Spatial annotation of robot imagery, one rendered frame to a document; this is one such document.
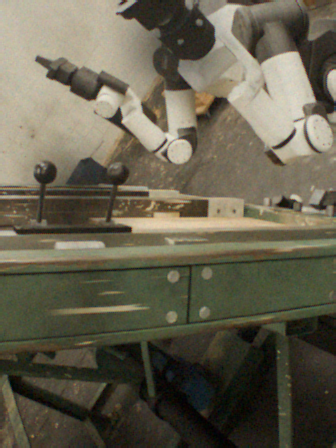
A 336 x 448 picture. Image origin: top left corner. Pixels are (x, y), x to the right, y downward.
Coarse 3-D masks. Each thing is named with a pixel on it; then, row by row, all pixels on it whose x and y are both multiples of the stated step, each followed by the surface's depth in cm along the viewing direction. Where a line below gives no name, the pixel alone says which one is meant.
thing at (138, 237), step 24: (0, 240) 71; (24, 240) 73; (48, 240) 75; (72, 240) 76; (96, 240) 78; (120, 240) 80; (144, 240) 82; (216, 240) 89; (240, 240) 91; (264, 240) 93; (288, 240) 96
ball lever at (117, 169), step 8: (112, 168) 74; (120, 168) 74; (128, 168) 75; (112, 176) 74; (120, 176) 74; (128, 176) 75; (120, 184) 75; (112, 192) 77; (112, 200) 78; (112, 208) 79; (104, 224) 80; (112, 224) 81
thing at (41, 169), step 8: (48, 160) 70; (40, 168) 69; (48, 168) 69; (56, 168) 71; (40, 176) 69; (48, 176) 69; (56, 176) 71; (40, 192) 72; (40, 200) 73; (40, 208) 74; (40, 216) 75; (32, 224) 75; (40, 224) 75
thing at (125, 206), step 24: (0, 216) 111; (24, 216) 114; (48, 216) 116; (72, 216) 119; (96, 216) 122; (120, 216) 125; (144, 216) 128; (192, 216) 134; (216, 216) 138; (240, 216) 141
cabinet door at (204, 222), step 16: (128, 224) 110; (144, 224) 115; (160, 224) 116; (176, 224) 117; (192, 224) 119; (208, 224) 120; (224, 224) 122; (240, 224) 123; (256, 224) 125; (272, 224) 124
